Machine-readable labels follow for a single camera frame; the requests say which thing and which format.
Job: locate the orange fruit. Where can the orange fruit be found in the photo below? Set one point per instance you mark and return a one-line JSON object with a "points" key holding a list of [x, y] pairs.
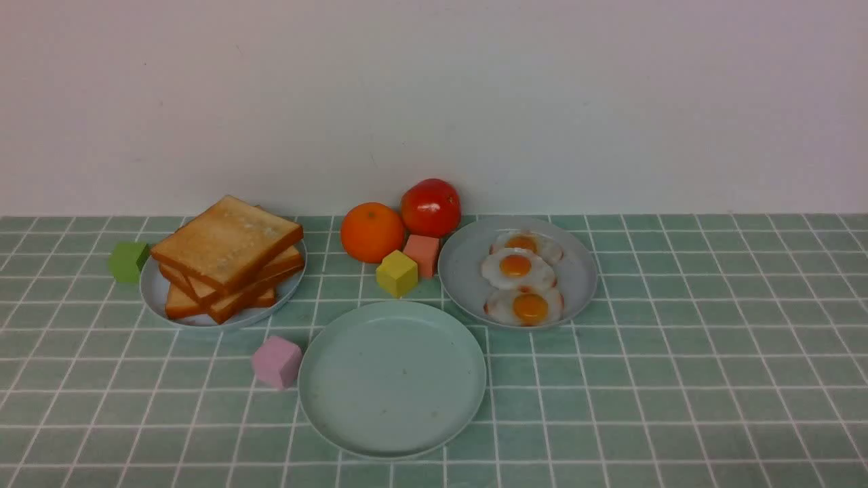
{"points": [[371, 231]]}

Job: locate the pink cube block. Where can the pink cube block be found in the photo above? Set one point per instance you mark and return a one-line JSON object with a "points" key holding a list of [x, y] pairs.
{"points": [[277, 362]]}

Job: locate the red tomato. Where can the red tomato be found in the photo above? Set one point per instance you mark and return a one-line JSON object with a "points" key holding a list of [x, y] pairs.
{"points": [[431, 208]]}

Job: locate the green cube block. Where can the green cube block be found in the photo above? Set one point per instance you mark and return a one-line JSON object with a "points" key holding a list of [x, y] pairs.
{"points": [[127, 260]]}

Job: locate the fried egg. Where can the fried egg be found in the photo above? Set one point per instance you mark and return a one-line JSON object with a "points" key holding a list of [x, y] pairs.
{"points": [[525, 308], [544, 247], [517, 269]]}

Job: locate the grey egg plate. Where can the grey egg plate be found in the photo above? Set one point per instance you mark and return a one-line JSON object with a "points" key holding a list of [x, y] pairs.
{"points": [[460, 260]]}

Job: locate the light blue bread plate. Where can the light blue bread plate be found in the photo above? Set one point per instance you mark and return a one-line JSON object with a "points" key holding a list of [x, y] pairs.
{"points": [[156, 280]]}

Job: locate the yellow cube block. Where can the yellow cube block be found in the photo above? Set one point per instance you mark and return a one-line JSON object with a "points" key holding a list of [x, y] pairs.
{"points": [[397, 274]]}

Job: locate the salmon cube block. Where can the salmon cube block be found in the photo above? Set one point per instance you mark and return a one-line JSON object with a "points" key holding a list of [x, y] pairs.
{"points": [[423, 250]]}

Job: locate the green empty plate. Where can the green empty plate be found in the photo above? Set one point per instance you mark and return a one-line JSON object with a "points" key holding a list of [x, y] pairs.
{"points": [[392, 380]]}

